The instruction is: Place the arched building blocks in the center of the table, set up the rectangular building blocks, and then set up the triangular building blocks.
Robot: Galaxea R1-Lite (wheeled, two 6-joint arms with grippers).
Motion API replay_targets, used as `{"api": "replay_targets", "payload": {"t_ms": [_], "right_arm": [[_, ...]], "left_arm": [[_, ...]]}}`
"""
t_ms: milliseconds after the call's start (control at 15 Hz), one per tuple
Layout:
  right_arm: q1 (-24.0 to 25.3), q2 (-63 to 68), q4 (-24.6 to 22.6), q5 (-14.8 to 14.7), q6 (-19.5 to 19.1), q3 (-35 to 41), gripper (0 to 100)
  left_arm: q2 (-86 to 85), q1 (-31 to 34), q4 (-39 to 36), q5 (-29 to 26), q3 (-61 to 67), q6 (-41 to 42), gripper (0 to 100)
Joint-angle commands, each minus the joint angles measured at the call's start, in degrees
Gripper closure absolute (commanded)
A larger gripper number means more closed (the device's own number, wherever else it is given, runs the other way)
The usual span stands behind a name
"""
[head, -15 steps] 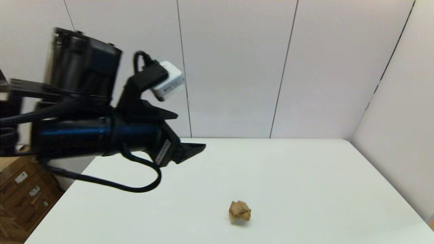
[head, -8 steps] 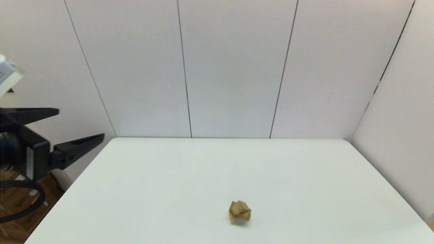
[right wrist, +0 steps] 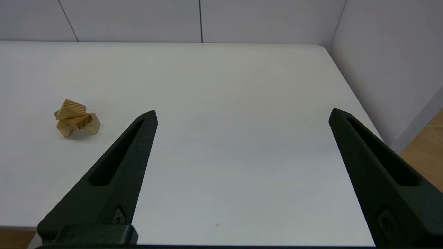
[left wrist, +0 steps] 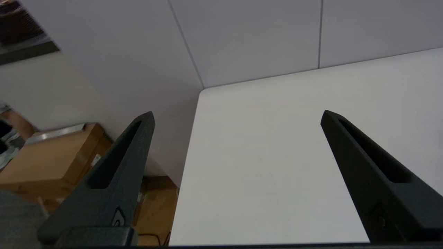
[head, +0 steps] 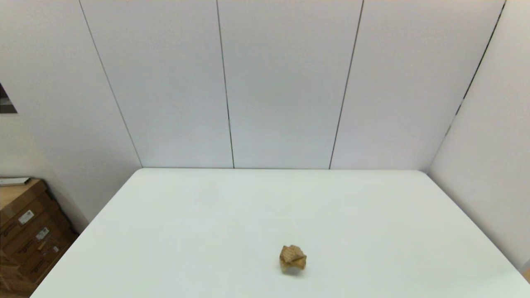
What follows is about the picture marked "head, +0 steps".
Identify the dark wall window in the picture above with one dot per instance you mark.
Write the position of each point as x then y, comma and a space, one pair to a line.
5, 103

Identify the flat white board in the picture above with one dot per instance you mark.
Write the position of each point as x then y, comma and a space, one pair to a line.
12, 181

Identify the triangular wooden building block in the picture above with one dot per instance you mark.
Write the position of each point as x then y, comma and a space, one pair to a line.
293, 251

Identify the rectangular wooden building block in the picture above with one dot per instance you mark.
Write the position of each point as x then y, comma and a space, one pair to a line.
299, 260

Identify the brown cardboard box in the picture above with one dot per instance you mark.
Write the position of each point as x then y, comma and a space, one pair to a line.
20, 198
12, 277
41, 252

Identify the arched wooden building block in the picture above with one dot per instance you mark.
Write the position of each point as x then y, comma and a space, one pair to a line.
284, 268

